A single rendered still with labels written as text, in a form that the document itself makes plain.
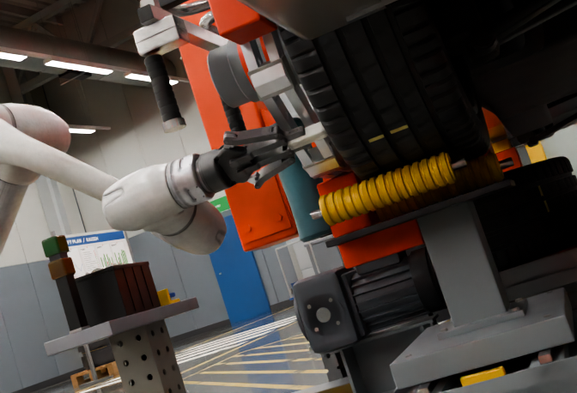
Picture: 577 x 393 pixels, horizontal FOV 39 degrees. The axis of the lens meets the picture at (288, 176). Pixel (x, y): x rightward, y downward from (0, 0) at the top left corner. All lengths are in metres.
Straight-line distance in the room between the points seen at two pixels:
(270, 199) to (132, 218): 0.68
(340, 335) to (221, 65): 0.66
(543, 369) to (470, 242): 0.30
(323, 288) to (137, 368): 0.47
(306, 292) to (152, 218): 0.52
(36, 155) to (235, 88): 0.43
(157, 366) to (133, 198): 0.58
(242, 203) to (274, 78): 0.80
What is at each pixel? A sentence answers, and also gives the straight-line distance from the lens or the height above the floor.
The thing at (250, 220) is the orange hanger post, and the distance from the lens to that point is 2.13.
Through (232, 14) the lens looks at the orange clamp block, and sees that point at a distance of 1.33.
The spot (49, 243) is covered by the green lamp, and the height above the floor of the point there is 0.65.
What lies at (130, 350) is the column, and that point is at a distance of 1.98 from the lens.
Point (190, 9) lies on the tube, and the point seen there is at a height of 1.00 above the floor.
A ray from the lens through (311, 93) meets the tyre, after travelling 1.35.
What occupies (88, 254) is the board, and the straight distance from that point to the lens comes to 11.03.
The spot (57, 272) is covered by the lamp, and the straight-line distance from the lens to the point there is 1.82.
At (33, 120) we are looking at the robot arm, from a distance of 1.97.
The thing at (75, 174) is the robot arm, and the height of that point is 0.75.
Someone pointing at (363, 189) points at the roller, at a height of 0.52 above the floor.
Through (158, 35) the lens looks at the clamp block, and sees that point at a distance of 1.57.
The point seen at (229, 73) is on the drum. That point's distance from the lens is 1.64.
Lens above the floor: 0.41
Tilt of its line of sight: 7 degrees up
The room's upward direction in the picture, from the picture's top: 18 degrees counter-clockwise
